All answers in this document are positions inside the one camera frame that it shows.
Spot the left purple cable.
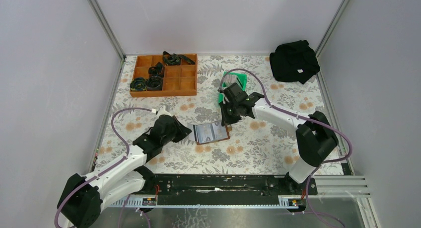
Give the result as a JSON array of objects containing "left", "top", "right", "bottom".
[{"left": 54, "top": 107, "right": 157, "bottom": 228}]

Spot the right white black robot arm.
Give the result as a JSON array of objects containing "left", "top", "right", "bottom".
[{"left": 219, "top": 83, "right": 338, "bottom": 194}]

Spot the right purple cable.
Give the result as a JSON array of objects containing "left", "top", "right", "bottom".
[{"left": 218, "top": 68, "right": 353, "bottom": 227}]

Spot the floral patterned table mat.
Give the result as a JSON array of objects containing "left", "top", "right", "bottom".
[{"left": 93, "top": 55, "right": 345, "bottom": 175}]

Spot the brown leather card holder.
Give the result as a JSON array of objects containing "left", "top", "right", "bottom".
[{"left": 188, "top": 121, "right": 230, "bottom": 145}]

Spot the rolled belt top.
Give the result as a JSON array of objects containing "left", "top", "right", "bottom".
[{"left": 162, "top": 51, "right": 196, "bottom": 66}]

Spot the purple cable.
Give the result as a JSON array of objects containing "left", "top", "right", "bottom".
[
  {"left": 218, "top": 68, "right": 353, "bottom": 227},
  {"left": 54, "top": 107, "right": 157, "bottom": 228}
]

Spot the rolled belt middle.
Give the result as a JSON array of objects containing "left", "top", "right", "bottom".
[{"left": 148, "top": 62, "right": 165, "bottom": 77}]

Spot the black cloth bundle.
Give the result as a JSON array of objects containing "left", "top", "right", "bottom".
[{"left": 269, "top": 40, "right": 320, "bottom": 84}]

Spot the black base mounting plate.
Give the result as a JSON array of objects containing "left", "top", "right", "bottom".
[{"left": 134, "top": 174, "right": 318, "bottom": 196}]

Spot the green plastic bin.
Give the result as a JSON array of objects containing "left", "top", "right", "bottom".
[{"left": 222, "top": 73, "right": 247, "bottom": 90}]

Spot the wooden compartment tray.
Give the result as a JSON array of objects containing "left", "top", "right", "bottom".
[{"left": 129, "top": 54, "right": 198, "bottom": 97}]

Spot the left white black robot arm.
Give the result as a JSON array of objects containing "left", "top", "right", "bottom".
[{"left": 54, "top": 107, "right": 192, "bottom": 228}]

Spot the rolled belt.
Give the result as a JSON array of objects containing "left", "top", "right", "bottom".
[
  {"left": 145, "top": 76, "right": 163, "bottom": 91},
  {"left": 130, "top": 77, "right": 147, "bottom": 91},
  {"left": 148, "top": 62, "right": 165, "bottom": 77},
  {"left": 162, "top": 51, "right": 196, "bottom": 66}
]

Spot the stack of credit cards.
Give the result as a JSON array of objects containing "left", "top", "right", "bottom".
[{"left": 223, "top": 74, "right": 243, "bottom": 87}]

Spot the rolled belt lower right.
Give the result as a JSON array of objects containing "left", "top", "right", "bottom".
[{"left": 145, "top": 76, "right": 163, "bottom": 91}]

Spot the rolled belt lower left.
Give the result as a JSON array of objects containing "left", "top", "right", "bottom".
[{"left": 130, "top": 77, "right": 147, "bottom": 91}]

